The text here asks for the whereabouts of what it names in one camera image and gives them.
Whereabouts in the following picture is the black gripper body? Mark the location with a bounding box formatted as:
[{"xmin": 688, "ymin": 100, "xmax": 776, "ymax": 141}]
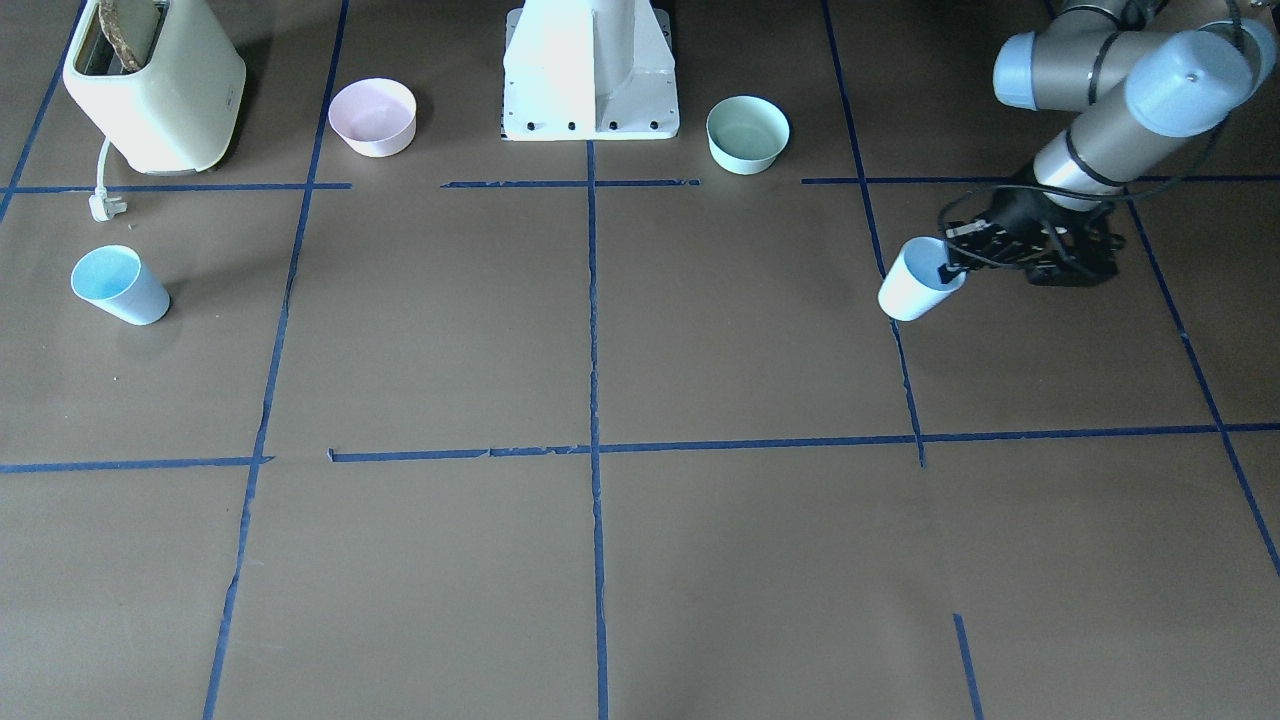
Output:
[{"xmin": 941, "ymin": 186, "xmax": 1120, "ymax": 287}]

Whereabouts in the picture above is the light blue cup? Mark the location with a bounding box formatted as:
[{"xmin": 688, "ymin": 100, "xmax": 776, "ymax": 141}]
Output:
[
  {"xmin": 877, "ymin": 236, "xmax": 968, "ymax": 322},
  {"xmin": 70, "ymin": 245, "xmax": 172, "ymax": 325}
]

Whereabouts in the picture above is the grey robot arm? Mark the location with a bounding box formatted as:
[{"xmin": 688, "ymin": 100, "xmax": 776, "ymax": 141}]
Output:
[{"xmin": 929, "ymin": 1, "xmax": 1277, "ymax": 287}]

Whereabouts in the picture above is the green bowl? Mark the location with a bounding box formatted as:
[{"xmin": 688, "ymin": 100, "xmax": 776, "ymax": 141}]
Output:
[{"xmin": 705, "ymin": 95, "xmax": 791, "ymax": 176}]

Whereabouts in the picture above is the pink bowl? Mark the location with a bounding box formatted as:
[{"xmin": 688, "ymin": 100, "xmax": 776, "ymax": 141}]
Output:
[{"xmin": 326, "ymin": 77, "xmax": 419, "ymax": 158}]

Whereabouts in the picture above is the cream toaster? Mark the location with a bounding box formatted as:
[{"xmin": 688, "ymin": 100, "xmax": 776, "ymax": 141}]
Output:
[{"xmin": 61, "ymin": 1, "xmax": 246, "ymax": 176}]

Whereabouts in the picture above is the toast slice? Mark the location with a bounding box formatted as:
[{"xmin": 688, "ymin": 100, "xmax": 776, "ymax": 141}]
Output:
[{"xmin": 97, "ymin": 1, "xmax": 163, "ymax": 73}]

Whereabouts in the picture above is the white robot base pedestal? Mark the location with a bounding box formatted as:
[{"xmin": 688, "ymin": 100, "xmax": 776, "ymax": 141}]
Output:
[{"xmin": 500, "ymin": 1, "xmax": 681, "ymax": 142}]

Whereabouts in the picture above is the white toaster power cord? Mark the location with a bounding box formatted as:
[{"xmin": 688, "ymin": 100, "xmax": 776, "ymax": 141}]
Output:
[{"xmin": 90, "ymin": 138, "xmax": 128, "ymax": 223}]

